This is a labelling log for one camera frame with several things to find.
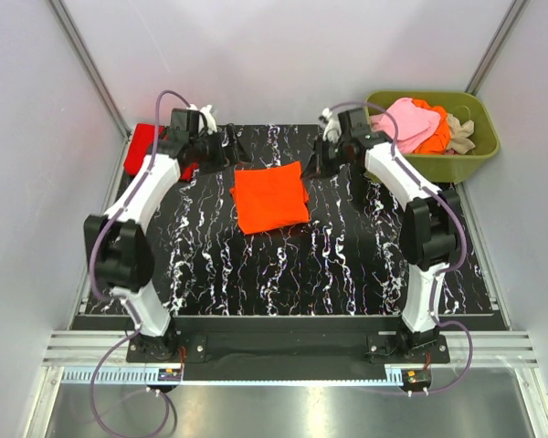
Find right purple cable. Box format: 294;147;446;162
328;100;475;396

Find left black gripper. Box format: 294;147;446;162
191;125;251;176

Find orange t shirt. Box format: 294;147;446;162
230;162;310;235
412;99;451;154

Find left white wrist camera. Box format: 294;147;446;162
189;104;218;135

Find left aluminium corner post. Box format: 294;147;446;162
46;0;132;140

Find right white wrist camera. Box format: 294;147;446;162
318;108;342;143

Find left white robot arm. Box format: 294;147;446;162
83;109;249;361

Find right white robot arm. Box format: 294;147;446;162
301;103;467;362

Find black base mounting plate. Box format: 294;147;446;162
126;316;450;385

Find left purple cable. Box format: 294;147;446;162
89;89;197;434

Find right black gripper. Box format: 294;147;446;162
300;137;350;183

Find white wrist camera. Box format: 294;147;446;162
318;108;342;143
189;104;218;135

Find aluminium corner post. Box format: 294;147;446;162
465;0;530;96
46;0;132;140

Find olive green plastic bin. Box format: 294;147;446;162
367;89;501;184

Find orange t shirt in bin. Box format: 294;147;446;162
412;99;451;154

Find purple cable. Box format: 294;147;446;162
89;89;197;434
328;100;475;396

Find folded red t shirt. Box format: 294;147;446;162
123;123;199;183

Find black marble pattern mat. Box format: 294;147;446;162
79;122;501;318

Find aluminium rail frame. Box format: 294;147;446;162
43;330;540;387

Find beige t shirt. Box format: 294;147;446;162
446;113;476;155

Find right aluminium corner post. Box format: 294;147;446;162
465;0;530;96

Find pink t shirt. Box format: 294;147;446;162
370;98;441;154

